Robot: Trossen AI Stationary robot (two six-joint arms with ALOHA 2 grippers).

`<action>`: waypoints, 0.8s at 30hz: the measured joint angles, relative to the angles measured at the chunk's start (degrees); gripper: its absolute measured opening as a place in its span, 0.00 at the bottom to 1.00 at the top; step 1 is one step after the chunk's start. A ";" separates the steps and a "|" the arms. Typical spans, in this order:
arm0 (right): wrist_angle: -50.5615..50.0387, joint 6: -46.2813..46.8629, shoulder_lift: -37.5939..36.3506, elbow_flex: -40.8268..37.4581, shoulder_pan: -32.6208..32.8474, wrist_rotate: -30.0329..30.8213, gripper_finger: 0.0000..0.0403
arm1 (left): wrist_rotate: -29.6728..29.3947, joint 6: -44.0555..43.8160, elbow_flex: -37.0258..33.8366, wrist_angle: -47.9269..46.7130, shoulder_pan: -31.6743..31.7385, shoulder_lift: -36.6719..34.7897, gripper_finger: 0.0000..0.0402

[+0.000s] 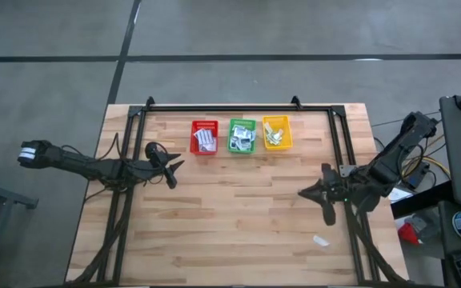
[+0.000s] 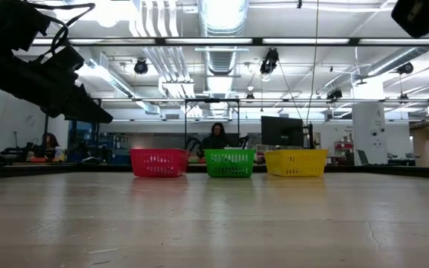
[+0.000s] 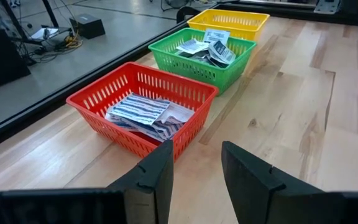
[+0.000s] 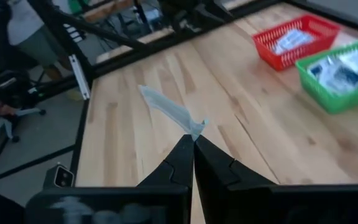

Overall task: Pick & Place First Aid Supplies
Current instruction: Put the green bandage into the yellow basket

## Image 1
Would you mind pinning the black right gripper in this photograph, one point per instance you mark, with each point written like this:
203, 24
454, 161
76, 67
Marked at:
334, 188

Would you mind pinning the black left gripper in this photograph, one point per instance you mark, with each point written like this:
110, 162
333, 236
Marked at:
156, 162

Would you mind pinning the black metal table frame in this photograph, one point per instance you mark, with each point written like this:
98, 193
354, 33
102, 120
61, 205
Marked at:
234, 108

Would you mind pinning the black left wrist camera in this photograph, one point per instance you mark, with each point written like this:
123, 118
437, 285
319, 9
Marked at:
170, 179

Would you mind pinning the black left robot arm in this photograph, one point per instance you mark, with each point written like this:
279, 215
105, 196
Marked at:
78, 163

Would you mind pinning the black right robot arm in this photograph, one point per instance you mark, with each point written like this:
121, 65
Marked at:
390, 164

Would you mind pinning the red plastic basket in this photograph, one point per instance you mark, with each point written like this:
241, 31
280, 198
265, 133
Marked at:
204, 123

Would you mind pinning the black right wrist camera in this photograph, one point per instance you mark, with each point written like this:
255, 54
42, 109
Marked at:
329, 214

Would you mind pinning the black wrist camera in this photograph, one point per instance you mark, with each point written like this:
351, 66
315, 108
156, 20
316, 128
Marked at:
329, 214
170, 179

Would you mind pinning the black power adapter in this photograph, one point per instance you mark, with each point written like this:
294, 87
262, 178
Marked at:
418, 178

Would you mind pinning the green plastic basket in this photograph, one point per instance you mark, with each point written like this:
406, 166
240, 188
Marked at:
250, 149

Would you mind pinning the red bag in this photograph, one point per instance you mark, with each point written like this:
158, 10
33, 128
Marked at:
408, 234

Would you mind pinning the yellow plastic basket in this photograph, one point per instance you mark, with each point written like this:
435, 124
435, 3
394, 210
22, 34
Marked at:
286, 138

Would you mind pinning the white paper sheet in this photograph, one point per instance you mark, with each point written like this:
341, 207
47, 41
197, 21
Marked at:
400, 195

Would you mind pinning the silver mounting bracket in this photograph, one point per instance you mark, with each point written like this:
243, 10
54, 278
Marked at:
346, 170

